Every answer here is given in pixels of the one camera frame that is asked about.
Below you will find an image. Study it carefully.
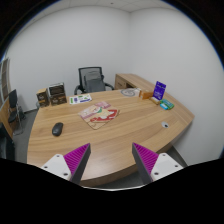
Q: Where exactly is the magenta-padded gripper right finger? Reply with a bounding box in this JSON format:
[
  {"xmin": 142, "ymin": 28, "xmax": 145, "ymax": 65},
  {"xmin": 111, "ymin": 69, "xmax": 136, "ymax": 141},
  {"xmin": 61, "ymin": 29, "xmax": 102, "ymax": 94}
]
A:
[{"xmin": 131, "ymin": 142, "xmax": 184, "ymax": 185}]

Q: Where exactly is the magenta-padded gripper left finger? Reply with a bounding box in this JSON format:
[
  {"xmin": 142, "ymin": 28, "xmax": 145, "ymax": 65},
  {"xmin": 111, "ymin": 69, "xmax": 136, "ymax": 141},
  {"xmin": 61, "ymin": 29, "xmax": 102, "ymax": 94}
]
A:
[{"xmin": 40, "ymin": 142, "xmax": 92, "ymax": 186}]

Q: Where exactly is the black computer mouse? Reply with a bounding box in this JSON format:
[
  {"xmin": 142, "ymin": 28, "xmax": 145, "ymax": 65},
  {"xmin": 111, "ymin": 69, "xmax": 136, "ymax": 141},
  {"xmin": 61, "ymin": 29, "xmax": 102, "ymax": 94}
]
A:
[{"xmin": 51, "ymin": 122, "xmax": 64, "ymax": 137}]

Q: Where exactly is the green and blue box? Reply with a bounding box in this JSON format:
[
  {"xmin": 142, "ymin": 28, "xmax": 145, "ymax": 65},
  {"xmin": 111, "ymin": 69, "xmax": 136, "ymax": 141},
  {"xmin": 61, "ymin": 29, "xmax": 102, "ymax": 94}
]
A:
[{"xmin": 159, "ymin": 99, "xmax": 175, "ymax": 111}]

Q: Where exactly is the white printed sheet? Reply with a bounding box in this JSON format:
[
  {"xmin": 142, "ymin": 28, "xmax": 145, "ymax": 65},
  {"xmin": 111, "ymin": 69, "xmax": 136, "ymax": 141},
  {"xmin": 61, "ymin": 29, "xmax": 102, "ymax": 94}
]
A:
[{"xmin": 68, "ymin": 93, "xmax": 93, "ymax": 105}]

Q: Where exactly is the small orange box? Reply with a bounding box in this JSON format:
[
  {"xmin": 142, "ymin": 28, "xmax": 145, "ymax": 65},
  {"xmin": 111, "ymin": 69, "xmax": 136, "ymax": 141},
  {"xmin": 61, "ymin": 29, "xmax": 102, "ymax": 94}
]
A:
[{"xmin": 139, "ymin": 89, "xmax": 154, "ymax": 100}]

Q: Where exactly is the upright brown carton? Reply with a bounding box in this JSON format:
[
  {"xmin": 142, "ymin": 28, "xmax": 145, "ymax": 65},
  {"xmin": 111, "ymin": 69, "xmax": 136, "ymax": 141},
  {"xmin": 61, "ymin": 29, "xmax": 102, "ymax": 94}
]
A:
[{"xmin": 35, "ymin": 87, "xmax": 51, "ymax": 108}]

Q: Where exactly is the round white disc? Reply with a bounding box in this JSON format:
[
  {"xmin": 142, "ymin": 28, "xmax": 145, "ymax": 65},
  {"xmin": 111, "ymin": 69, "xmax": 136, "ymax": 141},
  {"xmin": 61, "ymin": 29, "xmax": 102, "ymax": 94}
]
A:
[{"xmin": 120, "ymin": 88, "xmax": 137, "ymax": 98}]

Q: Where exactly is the black leather armchair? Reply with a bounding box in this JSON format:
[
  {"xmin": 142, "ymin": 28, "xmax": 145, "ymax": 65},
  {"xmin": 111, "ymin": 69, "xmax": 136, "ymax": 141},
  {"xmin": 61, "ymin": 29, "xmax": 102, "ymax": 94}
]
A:
[{"xmin": 0, "ymin": 122, "xmax": 16, "ymax": 161}]

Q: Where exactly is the grey mesh office chair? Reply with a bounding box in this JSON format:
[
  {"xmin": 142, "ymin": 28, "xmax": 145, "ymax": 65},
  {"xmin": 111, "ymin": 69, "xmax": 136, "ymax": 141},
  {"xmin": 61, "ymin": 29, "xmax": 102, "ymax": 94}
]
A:
[{"xmin": 73, "ymin": 66, "xmax": 115, "ymax": 96}]

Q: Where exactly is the wooden side desk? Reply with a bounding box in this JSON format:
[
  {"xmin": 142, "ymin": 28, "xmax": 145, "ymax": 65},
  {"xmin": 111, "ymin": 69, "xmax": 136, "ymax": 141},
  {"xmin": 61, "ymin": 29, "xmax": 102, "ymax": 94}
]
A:
[{"xmin": 114, "ymin": 73, "xmax": 158, "ymax": 93}]

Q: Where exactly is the black visitor chair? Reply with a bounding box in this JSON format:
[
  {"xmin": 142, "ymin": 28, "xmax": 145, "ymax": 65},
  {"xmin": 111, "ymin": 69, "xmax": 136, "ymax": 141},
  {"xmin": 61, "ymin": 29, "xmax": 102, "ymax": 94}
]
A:
[{"xmin": 7, "ymin": 88, "xmax": 26, "ymax": 135}]

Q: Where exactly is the wooden shelf unit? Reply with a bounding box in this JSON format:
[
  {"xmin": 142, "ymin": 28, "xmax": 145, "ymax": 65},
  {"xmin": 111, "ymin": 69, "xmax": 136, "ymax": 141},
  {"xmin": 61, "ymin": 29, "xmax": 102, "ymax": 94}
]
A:
[{"xmin": 0, "ymin": 58, "xmax": 16, "ymax": 138}]

